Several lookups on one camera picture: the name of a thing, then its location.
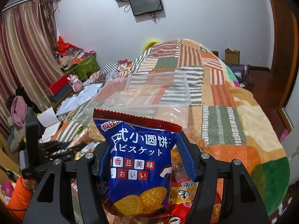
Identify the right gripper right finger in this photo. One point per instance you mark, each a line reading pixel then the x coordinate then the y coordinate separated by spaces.
pixel 241 201

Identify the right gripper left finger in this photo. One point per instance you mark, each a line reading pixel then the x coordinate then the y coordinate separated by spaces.
pixel 52 201

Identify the blue biscuit snack bag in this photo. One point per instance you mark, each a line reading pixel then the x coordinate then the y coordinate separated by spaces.
pixel 139 162

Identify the yellow orange snack bag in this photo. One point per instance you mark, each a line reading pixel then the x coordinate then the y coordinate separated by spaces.
pixel 183 194

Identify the white plastic bag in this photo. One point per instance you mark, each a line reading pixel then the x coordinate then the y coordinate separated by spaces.
pixel 71 103

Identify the red flat box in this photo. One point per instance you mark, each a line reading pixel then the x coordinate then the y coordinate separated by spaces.
pixel 57 86

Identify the pink plush toy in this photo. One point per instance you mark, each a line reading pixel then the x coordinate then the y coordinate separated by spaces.
pixel 77 85

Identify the clear plastic storage bin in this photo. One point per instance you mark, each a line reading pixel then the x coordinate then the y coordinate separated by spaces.
pixel 162 96

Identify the patchwork striped blanket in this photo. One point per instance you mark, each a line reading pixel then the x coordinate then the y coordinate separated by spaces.
pixel 225 120

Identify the striped pink beige curtain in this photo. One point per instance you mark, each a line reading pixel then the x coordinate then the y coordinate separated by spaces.
pixel 28 45

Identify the green storage box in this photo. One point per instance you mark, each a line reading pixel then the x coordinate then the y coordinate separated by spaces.
pixel 86 68

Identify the brown paper bag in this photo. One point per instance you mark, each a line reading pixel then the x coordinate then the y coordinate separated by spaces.
pixel 232 56

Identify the yellow pillow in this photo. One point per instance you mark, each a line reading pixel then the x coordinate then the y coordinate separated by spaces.
pixel 149 44

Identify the wall mounted black monitor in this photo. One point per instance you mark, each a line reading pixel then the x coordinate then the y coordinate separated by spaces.
pixel 140 7

